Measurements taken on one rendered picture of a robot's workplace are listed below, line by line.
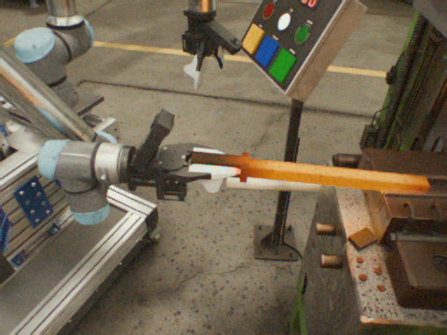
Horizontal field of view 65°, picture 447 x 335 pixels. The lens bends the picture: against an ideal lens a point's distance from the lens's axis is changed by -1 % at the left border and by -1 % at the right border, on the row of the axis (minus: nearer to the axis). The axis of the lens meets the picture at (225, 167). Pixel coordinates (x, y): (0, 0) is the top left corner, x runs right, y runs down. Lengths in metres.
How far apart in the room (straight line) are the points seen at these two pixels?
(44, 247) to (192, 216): 0.72
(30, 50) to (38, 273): 0.87
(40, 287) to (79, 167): 0.97
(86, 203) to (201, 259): 1.07
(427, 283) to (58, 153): 0.63
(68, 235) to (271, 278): 0.92
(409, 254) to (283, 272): 1.13
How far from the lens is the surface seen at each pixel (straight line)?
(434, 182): 0.76
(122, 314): 1.65
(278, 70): 1.02
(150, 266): 1.74
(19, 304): 1.58
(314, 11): 1.01
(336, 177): 0.65
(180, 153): 0.64
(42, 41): 1.20
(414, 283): 0.60
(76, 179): 0.69
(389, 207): 0.67
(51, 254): 1.66
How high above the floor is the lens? 1.45
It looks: 42 degrees down
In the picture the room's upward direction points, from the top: straight up
